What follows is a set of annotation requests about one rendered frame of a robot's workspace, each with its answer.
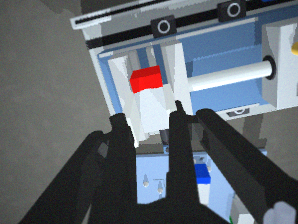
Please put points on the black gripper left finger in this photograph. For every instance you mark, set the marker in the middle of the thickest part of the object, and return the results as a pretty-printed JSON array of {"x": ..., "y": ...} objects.
[{"x": 68, "y": 197}]

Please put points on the white block with blue end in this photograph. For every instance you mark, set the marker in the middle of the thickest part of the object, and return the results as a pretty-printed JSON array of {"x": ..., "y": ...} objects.
[{"x": 203, "y": 180}]

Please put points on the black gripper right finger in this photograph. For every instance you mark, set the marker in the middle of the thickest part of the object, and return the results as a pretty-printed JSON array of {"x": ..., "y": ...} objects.
[{"x": 268, "y": 193}]

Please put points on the white block with green end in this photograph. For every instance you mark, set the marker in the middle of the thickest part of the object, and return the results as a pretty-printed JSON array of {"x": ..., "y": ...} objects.
[{"x": 239, "y": 214}]

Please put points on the white block with red end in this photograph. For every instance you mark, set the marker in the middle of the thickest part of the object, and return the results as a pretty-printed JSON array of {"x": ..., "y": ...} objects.
[{"x": 147, "y": 87}]

